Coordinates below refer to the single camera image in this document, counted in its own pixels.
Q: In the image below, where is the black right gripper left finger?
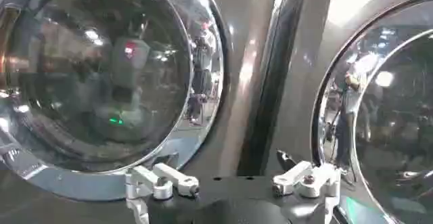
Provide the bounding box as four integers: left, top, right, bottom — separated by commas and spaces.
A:
124, 152, 200, 224

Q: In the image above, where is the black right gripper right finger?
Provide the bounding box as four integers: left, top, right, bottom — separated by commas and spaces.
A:
271, 149, 342, 224

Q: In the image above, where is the round glass dryer door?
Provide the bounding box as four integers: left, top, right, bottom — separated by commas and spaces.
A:
0, 0, 231, 202
310, 0, 433, 224

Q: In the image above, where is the grey dryer with round door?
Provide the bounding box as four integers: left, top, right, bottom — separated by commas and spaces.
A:
236, 0, 433, 224
0, 0, 281, 224

